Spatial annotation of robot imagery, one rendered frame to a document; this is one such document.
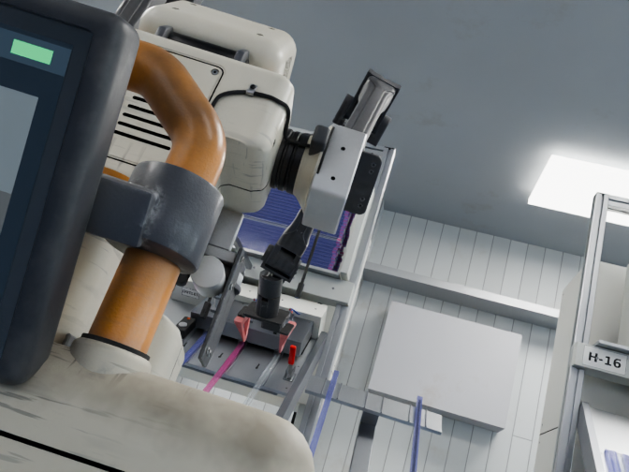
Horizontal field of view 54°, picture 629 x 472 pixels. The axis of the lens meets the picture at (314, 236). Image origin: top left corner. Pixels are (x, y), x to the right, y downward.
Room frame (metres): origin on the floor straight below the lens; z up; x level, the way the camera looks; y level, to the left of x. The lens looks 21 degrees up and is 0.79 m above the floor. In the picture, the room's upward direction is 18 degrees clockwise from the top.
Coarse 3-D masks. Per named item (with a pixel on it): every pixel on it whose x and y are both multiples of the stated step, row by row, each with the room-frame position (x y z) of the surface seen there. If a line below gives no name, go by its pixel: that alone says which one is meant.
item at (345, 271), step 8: (296, 128) 1.93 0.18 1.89; (368, 144) 1.88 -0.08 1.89; (376, 152) 1.87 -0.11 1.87; (368, 208) 1.82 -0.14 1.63; (360, 216) 1.79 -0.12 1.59; (360, 224) 1.79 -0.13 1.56; (352, 232) 1.80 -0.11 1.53; (360, 232) 1.81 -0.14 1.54; (352, 240) 1.80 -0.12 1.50; (232, 248) 1.89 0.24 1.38; (352, 248) 1.79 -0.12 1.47; (256, 256) 1.88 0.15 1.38; (344, 256) 1.80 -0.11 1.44; (352, 256) 1.79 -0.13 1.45; (304, 264) 1.83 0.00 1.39; (344, 264) 1.80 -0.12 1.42; (352, 264) 1.84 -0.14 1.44; (312, 272) 1.86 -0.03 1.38; (320, 272) 1.83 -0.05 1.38; (328, 272) 1.81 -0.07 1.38; (336, 272) 1.81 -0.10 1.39; (344, 272) 1.79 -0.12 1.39
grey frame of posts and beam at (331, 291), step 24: (384, 168) 1.87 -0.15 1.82; (360, 240) 1.86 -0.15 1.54; (360, 264) 1.86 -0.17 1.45; (288, 288) 1.88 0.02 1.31; (312, 288) 1.85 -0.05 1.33; (336, 288) 1.84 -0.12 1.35; (336, 312) 1.86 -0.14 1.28; (336, 336) 1.86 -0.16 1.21; (312, 408) 1.87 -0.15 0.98; (312, 432) 1.86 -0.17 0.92
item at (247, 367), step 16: (176, 304) 1.92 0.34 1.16; (192, 304) 1.93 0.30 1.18; (176, 320) 1.85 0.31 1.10; (192, 336) 1.80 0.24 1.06; (224, 336) 1.81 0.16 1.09; (224, 352) 1.75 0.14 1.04; (240, 352) 1.76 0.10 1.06; (256, 352) 1.77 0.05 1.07; (272, 352) 1.78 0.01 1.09; (304, 352) 1.79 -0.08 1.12; (192, 368) 1.76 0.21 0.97; (208, 368) 1.69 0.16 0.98; (240, 368) 1.70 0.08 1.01; (256, 368) 1.71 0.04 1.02; (272, 368) 1.72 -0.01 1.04; (240, 384) 1.73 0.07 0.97; (272, 384) 1.66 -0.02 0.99; (288, 384) 1.67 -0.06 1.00
